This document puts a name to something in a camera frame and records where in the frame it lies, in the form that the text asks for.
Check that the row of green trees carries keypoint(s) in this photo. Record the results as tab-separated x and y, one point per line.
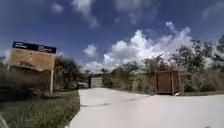
186	66

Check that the large billboard sign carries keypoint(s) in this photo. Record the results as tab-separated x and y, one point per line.
32	57

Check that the green grass verge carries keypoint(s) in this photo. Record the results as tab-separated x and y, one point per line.
43	111

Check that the pale distant gate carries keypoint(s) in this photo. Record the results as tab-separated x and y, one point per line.
96	82

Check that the bushy green tree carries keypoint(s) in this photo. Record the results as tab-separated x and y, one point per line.
67	71

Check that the pale concrete road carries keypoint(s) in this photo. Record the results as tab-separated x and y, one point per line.
140	110

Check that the rusty brown metal gate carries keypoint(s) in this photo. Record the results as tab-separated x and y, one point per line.
165	82

